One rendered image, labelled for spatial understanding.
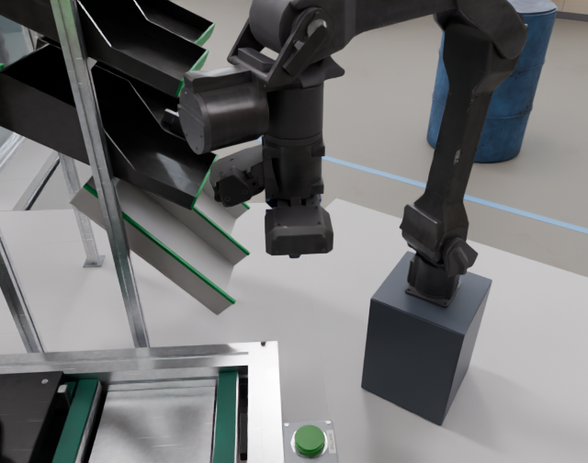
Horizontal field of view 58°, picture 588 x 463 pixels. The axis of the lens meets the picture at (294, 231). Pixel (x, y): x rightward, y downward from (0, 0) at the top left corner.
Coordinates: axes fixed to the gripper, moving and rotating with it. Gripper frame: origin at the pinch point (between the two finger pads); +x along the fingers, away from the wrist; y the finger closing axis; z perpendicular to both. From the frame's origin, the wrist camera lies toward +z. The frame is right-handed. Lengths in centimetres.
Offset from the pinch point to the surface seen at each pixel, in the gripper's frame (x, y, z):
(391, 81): 126, -407, -110
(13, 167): 39, -93, 76
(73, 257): 39, -49, 46
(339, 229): 39, -57, -14
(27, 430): 27.8, 3.1, 35.4
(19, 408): 27.8, -0.5, 37.6
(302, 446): 27.9, 7.6, -0.5
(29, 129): -4.8, -18.6, 33.1
